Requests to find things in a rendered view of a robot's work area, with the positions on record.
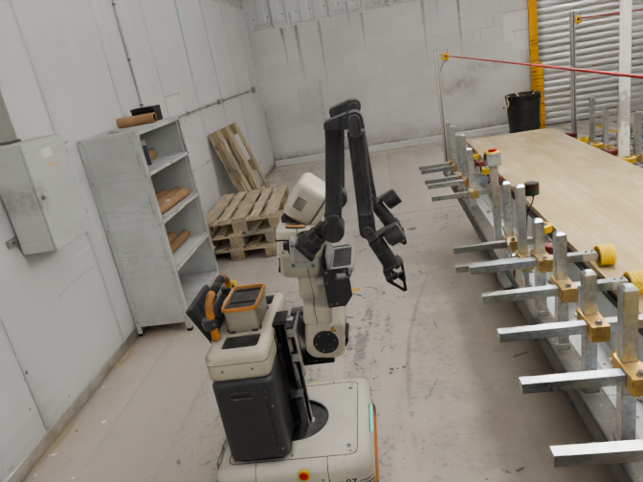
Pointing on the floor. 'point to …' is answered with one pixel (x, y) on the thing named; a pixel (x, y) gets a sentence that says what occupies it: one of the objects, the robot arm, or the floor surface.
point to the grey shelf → (183, 272)
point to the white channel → (625, 77)
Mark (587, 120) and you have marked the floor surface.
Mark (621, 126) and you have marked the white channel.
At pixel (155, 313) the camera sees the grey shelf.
